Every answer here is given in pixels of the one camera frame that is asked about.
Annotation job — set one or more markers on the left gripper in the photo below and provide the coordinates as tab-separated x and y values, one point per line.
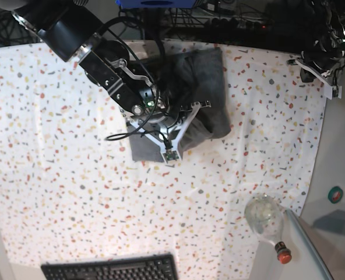
316	64

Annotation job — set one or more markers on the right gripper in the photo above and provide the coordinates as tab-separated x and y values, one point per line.
161	120

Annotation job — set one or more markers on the grey t-shirt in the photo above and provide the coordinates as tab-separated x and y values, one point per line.
193	76

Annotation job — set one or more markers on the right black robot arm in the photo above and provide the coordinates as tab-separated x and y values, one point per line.
141	88

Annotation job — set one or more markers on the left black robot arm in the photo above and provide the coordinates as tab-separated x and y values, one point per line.
325	26

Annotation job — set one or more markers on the terrazzo pattern tablecloth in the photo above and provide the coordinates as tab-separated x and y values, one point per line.
66	194

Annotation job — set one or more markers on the clear glass bottle red cap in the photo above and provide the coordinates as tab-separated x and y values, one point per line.
266	221

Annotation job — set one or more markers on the green tape roll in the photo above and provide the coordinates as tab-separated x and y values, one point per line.
335	195

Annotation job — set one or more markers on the blue box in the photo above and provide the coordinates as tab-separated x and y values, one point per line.
130	4

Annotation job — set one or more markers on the black keyboard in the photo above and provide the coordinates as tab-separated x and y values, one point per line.
160	266

